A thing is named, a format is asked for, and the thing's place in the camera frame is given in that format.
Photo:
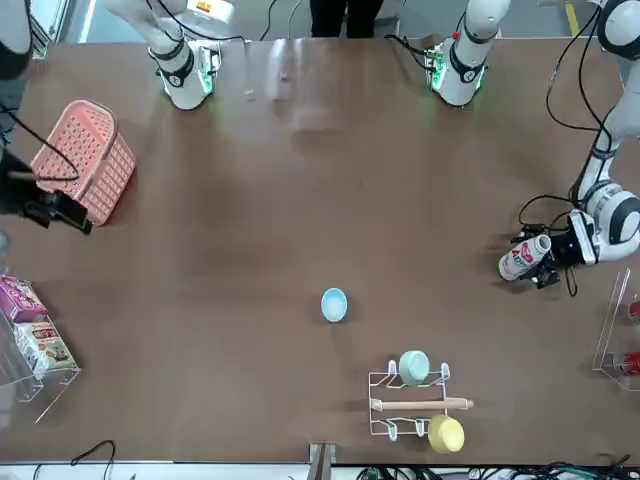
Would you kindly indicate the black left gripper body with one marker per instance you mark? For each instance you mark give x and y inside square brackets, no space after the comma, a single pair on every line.
[566,250]

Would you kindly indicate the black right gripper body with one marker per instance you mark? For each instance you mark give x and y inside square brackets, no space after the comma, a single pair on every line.
[15,190]

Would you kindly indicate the white juice bottle red label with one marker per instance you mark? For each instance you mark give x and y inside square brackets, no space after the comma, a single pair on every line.
[522,257]

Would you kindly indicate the blue ceramic cup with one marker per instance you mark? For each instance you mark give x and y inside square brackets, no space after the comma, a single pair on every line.
[334,305]

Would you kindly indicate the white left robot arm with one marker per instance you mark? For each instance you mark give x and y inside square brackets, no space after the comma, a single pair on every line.
[465,65]

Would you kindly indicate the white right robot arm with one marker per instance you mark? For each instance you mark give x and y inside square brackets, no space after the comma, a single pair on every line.
[182,75]

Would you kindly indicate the red cola bottle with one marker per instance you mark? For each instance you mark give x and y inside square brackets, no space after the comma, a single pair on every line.
[635,312]
[631,363]

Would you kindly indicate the mint green cup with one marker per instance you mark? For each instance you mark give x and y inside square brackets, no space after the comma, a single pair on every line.
[414,369]

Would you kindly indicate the yellow cup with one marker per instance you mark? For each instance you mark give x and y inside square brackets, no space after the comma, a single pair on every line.
[446,434]

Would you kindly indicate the pink plastic basket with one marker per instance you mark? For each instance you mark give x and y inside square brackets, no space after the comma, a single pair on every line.
[85,160]

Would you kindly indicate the clear acrylic stepped shelf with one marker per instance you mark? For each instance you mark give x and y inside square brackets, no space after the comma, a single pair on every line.
[611,320]

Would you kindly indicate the pink purple snack packet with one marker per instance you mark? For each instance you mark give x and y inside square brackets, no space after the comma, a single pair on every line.
[22,300]

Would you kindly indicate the white beige snack packet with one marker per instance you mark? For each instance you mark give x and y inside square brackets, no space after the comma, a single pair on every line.
[45,350]

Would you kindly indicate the clear acrylic snack shelf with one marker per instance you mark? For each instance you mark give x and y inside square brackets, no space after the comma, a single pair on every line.
[50,395]

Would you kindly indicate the white cabinet yellow sticker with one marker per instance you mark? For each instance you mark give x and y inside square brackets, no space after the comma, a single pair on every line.
[220,10]

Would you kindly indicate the person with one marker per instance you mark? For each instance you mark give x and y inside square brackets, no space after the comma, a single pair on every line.
[345,17]

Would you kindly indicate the aluminium frame post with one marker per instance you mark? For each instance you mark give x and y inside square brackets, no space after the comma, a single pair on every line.
[322,462]

